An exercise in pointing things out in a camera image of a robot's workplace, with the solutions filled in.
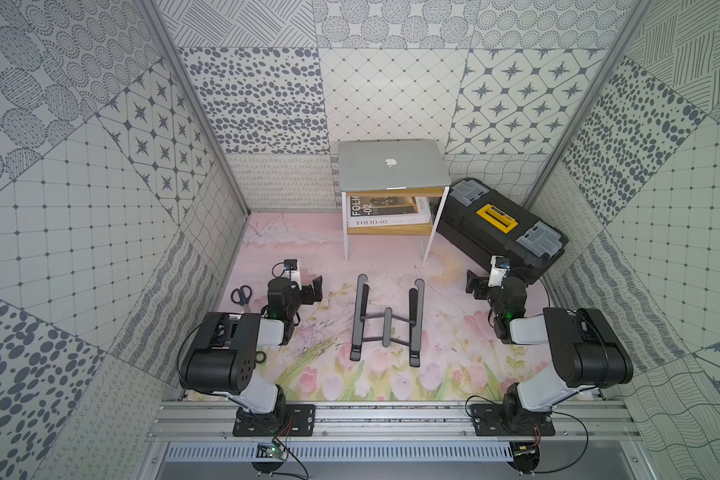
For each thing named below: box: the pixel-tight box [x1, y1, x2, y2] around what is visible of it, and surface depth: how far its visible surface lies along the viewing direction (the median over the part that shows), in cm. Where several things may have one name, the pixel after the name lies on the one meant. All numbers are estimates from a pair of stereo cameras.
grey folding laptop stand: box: [350, 273, 425, 368], surface depth 88 cm
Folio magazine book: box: [347, 196, 432, 228], surface depth 97 cm
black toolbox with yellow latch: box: [436, 178, 569, 285], surface depth 97 cm
